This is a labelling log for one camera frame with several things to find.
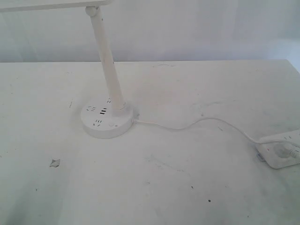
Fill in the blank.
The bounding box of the white desk lamp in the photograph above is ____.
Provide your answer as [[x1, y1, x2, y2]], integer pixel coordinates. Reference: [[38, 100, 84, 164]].
[[0, 0, 134, 139]]

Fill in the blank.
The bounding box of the white power strip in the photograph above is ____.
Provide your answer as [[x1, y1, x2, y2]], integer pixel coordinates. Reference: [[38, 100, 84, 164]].
[[256, 129, 300, 169]]

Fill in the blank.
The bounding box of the white plug in strip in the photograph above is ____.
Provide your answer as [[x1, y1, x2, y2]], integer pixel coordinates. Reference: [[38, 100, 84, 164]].
[[270, 142, 300, 159]]

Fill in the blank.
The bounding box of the white power cable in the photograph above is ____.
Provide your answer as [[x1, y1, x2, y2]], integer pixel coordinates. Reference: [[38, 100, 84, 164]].
[[132, 118, 284, 144]]

